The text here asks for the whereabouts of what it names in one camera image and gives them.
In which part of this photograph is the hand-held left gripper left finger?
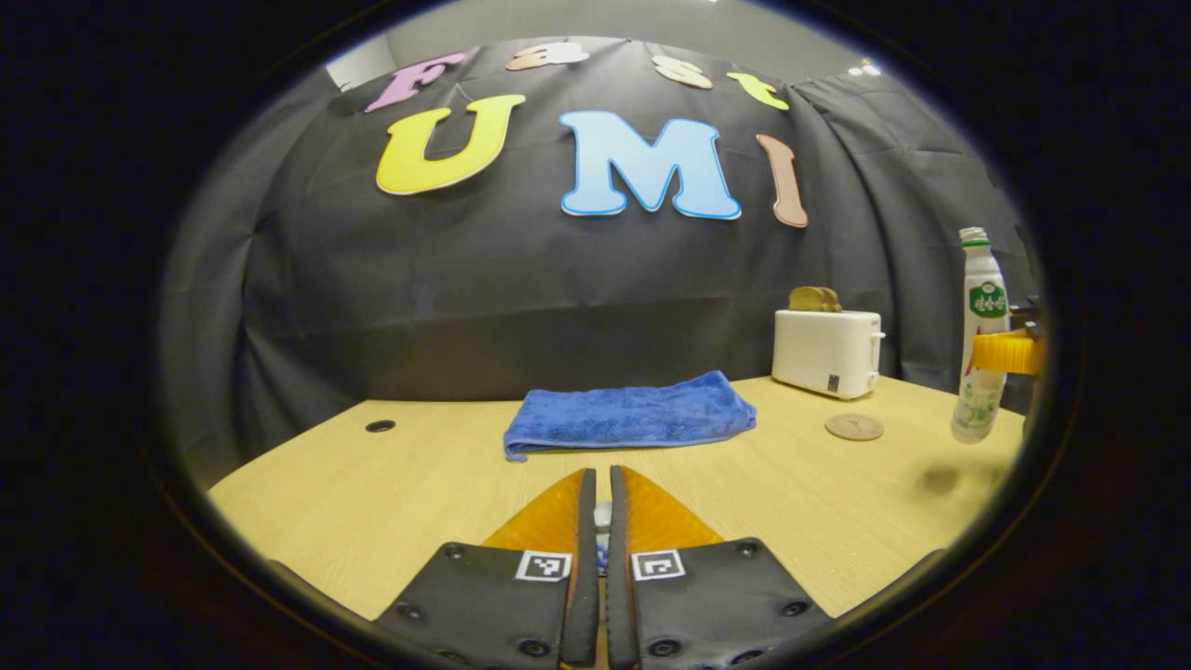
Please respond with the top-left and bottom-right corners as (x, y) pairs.
(372, 468), (601, 669)

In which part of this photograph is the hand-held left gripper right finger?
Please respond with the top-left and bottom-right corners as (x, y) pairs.
(607, 465), (832, 669)

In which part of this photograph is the white green label water bottle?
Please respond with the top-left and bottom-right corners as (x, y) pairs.
(951, 227), (1011, 445)

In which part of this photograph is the round wooden coaster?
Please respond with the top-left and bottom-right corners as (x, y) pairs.
(825, 413), (886, 442)

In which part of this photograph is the blue folded towel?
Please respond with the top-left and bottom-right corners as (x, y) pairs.
(503, 370), (757, 462)

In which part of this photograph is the white toaster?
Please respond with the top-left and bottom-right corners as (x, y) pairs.
(771, 309), (886, 401)

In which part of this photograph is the black backdrop cloth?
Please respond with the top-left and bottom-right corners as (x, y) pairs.
(158, 37), (1038, 489)

